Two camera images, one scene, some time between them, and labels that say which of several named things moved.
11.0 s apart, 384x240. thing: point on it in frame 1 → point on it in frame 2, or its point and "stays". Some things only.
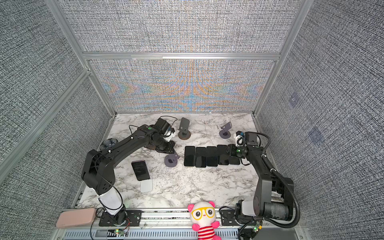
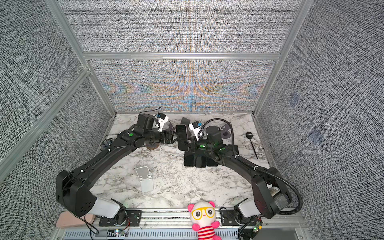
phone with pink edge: [140, 169] → [182, 137]
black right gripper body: [237, 151] → [203, 145]
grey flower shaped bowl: [108, 143] stays
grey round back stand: [225, 133] stays
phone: [201, 157] stays
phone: [189, 157] stays
